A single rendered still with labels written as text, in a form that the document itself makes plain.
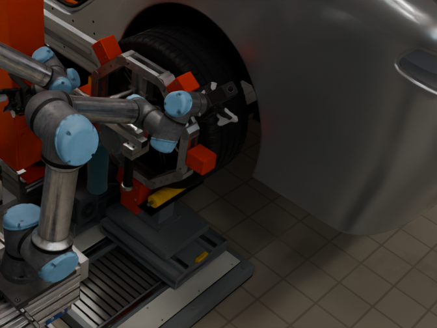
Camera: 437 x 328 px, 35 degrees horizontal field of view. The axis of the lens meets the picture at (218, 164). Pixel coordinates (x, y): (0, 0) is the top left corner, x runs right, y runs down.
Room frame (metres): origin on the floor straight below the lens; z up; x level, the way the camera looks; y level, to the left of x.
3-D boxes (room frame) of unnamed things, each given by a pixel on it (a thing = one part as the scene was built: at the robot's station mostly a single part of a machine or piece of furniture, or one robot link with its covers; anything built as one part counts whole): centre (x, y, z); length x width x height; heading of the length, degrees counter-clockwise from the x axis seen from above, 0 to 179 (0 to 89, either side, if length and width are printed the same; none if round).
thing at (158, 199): (2.26, 0.18, 0.51); 0.29 x 0.06 x 0.06; 146
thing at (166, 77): (2.24, 0.33, 0.85); 0.54 x 0.07 x 0.54; 56
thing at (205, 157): (2.07, 0.07, 0.85); 0.09 x 0.08 x 0.07; 56
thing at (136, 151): (1.98, 0.31, 0.93); 0.09 x 0.05 x 0.05; 146
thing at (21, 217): (1.42, 0.53, 0.98); 0.13 x 0.12 x 0.14; 50
